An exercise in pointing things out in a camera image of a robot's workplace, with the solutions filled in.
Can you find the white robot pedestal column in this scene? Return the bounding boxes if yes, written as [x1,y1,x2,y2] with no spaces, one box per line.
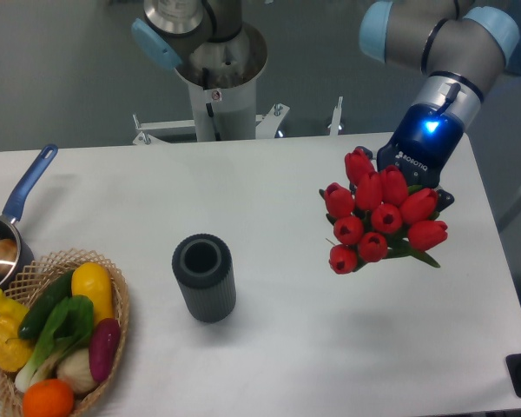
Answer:
[130,0,269,142]

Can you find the orange fruit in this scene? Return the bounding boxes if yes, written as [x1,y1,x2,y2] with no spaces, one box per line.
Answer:
[22,379,75,417]

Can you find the green bok choy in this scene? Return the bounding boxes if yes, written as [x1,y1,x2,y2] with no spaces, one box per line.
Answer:
[15,295,94,393]

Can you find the yellow bell pepper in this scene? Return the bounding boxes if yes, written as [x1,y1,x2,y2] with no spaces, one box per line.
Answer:
[0,289,34,373]

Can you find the woven wicker basket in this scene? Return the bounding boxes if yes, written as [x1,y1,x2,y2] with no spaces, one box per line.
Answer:
[0,248,130,416]

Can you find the dark grey ribbed vase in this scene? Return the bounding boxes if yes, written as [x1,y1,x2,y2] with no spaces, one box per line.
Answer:
[172,234,236,323]

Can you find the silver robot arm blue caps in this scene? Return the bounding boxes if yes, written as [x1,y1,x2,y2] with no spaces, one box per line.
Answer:
[359,1,520,189]

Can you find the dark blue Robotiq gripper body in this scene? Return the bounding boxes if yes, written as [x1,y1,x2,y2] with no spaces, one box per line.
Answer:
[377,104,464,189]

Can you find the purple eggplant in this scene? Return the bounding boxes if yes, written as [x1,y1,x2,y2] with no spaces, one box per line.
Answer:
[89,318,121,383]

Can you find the red tulip bouquet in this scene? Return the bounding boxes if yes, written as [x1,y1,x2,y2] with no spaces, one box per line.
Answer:
[319,150,448,275]

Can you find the bread roll in pan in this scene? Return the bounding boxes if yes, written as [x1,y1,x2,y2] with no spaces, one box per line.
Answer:
[0,239,17,276]

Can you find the blue handled saucepan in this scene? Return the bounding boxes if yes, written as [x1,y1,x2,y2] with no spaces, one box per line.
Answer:
[0,144,58,290]

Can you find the white garlic bulb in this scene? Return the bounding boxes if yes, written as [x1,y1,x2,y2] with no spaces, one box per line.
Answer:
[56,348,98,395]

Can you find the yellow squash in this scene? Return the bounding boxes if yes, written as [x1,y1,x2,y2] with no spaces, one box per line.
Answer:
[71,262,115,327]

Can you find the white metal base frame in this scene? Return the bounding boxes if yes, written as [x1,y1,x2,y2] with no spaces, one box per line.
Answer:
[132,96,344,145]

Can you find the green cucumber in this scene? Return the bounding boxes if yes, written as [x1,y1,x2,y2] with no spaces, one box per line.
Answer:
[18,269,75,340]

